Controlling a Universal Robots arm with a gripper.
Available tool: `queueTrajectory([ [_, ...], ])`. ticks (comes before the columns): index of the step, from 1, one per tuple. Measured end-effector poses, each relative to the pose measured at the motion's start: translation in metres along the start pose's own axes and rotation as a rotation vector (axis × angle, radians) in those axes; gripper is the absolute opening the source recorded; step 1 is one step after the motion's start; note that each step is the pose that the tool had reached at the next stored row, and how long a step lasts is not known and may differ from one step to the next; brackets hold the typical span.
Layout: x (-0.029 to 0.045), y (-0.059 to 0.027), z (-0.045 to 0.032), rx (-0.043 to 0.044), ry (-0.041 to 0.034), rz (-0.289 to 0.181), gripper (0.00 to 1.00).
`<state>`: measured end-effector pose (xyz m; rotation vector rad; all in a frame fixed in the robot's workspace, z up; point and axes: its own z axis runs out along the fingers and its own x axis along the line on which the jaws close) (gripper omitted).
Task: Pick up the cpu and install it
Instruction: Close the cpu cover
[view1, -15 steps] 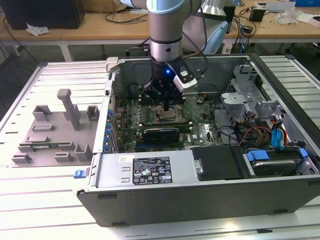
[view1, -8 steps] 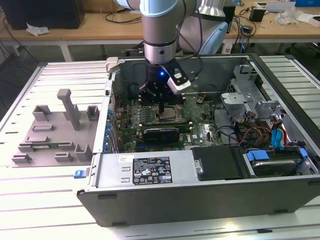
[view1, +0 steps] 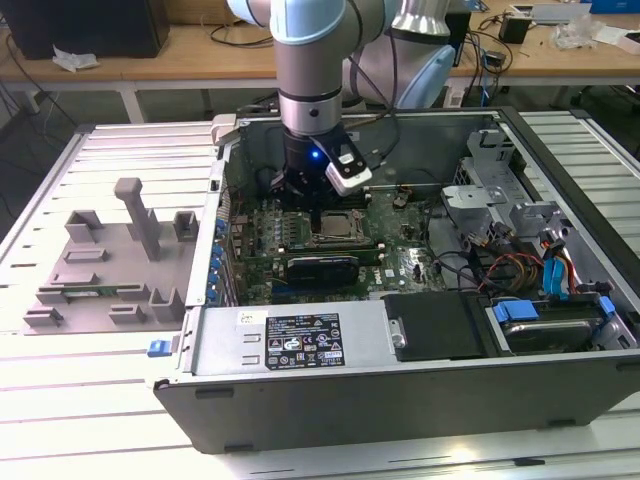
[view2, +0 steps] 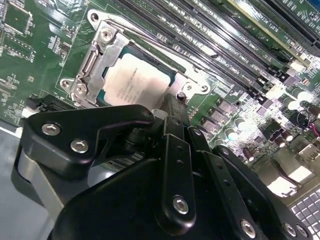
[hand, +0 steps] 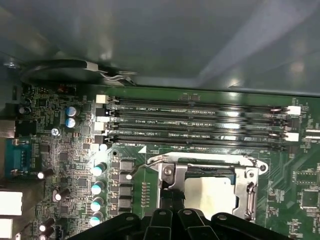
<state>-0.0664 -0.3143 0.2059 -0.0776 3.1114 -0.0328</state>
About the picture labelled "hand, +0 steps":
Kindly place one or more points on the green motherboard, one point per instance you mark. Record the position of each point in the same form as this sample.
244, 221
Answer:
287, 175

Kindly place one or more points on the silver board screw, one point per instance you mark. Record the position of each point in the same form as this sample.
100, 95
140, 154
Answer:
55, 131

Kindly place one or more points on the blue VGA port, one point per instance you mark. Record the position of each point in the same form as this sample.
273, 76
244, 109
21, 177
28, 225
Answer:
17, 157

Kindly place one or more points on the open black PC case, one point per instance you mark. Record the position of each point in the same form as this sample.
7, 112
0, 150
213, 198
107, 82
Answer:
150, 37

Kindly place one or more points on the silver CPU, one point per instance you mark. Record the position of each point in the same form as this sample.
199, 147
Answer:
215, 195

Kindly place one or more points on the silver-topped capacitor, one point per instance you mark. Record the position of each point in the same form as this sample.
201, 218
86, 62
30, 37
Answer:
96, 205
98, 170
95, 220
70, 123
97, 188
71, 111

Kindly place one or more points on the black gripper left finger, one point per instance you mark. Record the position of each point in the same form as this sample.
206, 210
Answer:
160, 225

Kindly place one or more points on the black-latched RAM slot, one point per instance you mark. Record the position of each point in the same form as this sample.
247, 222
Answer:
200, 142
200, 117

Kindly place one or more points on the CPU socket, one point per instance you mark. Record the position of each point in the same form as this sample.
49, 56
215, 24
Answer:
207, 161

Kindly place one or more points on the white port housing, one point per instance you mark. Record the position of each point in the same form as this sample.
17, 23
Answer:
11, 203
6, 228

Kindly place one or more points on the metal socket cover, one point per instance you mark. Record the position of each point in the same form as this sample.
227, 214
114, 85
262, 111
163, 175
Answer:
242, 195

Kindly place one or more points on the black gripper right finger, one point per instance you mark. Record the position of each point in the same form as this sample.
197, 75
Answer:
192, 225

